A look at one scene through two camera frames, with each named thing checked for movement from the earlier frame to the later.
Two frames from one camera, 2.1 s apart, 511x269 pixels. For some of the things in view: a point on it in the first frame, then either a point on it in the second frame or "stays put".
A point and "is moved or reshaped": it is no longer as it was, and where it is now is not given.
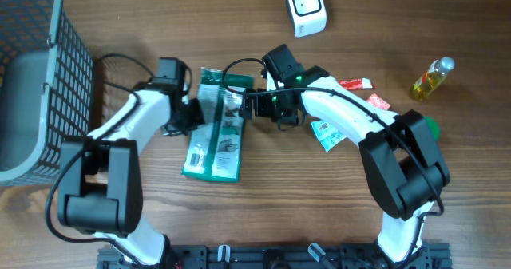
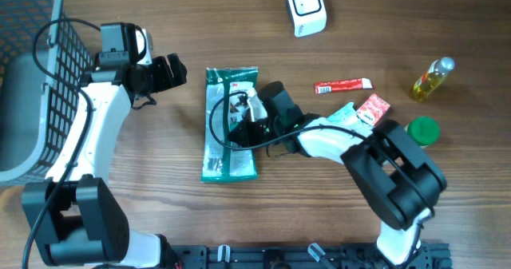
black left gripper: [197, 120] to [164, 65]
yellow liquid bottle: [431, 78] stays put
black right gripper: [267, 111] to [251, 128]
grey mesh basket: [46, 82] stays put
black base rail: [279, 257] stays put
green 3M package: [213, 153] is moved or reshaped
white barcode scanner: [308, 7] stays put
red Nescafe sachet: [356, 84] stays put
